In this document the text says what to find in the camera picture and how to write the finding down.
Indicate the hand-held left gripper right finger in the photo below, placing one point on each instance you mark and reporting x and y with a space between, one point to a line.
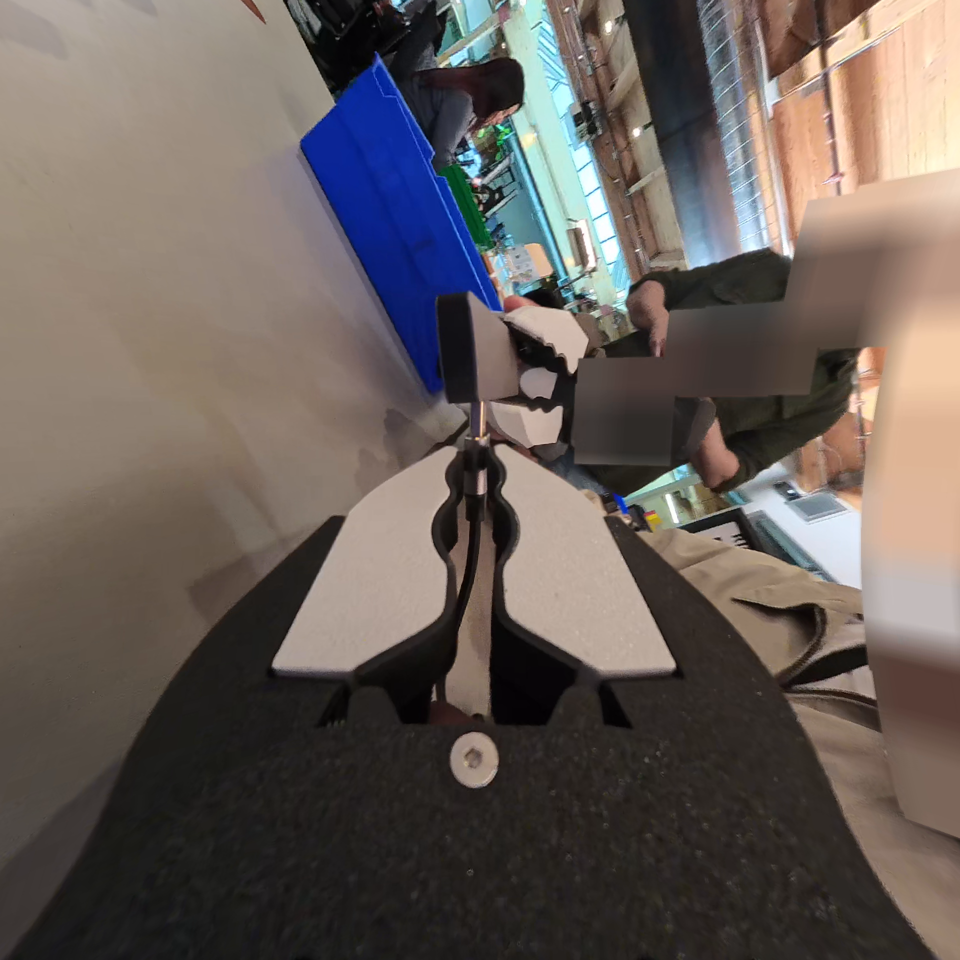
577 592

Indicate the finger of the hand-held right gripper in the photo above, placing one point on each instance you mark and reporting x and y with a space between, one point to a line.
555 334
532 420

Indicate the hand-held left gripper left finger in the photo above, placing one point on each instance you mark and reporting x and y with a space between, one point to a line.
375 592

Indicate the grey usb hub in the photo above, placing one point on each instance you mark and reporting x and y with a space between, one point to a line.
480 352

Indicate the green plastic bin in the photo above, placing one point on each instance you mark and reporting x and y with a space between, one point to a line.
465 202

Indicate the blue plastic bin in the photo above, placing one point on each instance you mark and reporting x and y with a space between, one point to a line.
390 210

